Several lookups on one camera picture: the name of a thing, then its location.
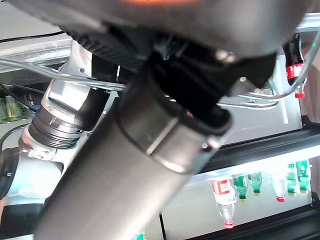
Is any blue plastic shopping basket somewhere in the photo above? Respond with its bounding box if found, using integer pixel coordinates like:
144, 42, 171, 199
0, 29, 320, 110

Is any cola bottle red label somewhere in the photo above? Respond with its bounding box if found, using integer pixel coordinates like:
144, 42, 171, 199
283, 33, 306, 99

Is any green plastic bottle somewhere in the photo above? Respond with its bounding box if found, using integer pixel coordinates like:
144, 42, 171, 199
295, 160, 310, 194
247, 172, 263, 196
232, 174, 250, 203
286, 163, 297, 197

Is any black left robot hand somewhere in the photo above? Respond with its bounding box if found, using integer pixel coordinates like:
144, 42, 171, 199
4, 0, 320, 240

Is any black shelf with clear rail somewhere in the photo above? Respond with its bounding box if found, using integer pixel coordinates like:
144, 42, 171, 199
201, 128, 320, 176

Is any black top shelf panel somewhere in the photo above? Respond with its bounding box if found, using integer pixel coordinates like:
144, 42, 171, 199
192, 206, 320, 240

